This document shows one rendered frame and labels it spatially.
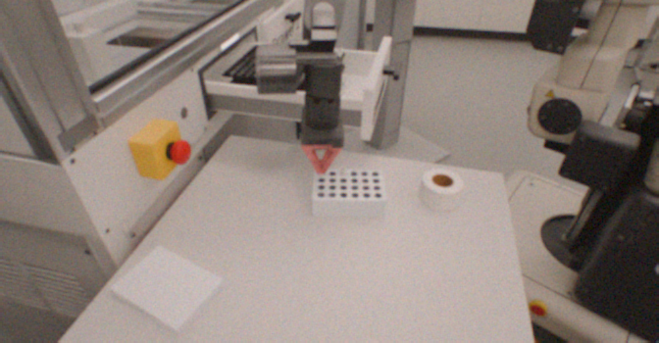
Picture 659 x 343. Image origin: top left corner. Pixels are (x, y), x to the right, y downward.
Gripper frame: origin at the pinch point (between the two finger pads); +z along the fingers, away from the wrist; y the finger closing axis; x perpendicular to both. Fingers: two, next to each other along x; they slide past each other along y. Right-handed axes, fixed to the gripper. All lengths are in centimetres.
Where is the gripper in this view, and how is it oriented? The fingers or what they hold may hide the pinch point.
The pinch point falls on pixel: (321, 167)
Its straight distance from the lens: 67.3
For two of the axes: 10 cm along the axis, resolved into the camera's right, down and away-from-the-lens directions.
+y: 0.5, 5.9, -8.1
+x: 10.0, -0.1, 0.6
